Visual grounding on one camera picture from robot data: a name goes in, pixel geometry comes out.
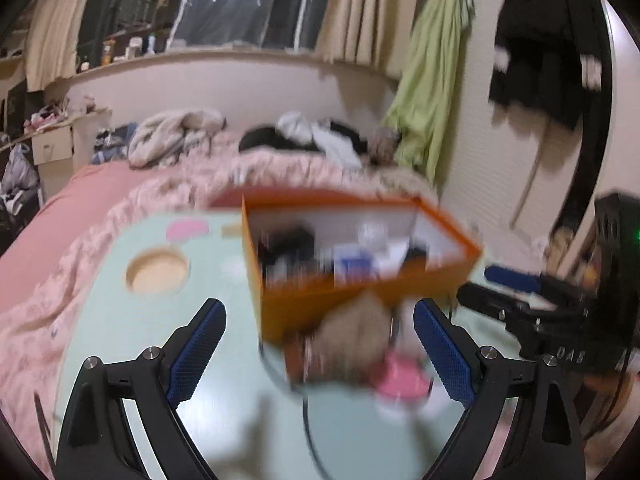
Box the brown fluffy pompom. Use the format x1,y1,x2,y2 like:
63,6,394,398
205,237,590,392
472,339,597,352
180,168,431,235
303,292,392,384

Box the blue tin box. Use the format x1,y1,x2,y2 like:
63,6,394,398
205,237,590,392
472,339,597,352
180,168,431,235
332,244,401,285

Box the brown card box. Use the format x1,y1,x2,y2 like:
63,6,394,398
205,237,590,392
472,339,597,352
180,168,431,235
283,336,321,385

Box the black lace garment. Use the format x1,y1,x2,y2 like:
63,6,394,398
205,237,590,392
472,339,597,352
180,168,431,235
257,226,316,281

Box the pink floral blanket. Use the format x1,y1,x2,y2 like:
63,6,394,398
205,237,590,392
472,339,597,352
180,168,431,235
1,150,437,474

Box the lime green hanging garment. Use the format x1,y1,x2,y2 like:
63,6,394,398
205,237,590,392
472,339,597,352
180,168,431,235
383,0,475,183

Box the orange cardboard box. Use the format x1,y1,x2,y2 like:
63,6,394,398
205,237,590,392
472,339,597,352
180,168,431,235
209,186,483,344

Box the black hanging garment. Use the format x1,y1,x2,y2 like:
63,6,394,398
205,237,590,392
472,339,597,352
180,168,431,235
489,0,602,130

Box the white clothes pile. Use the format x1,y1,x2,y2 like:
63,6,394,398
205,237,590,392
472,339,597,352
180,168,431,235
276,112,362,170

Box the white drawer cabinet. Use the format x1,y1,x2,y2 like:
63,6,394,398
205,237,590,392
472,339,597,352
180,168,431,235
32,108,112,200

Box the cream knit sweater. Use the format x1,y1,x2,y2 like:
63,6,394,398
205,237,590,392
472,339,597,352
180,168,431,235
128,108,227,169

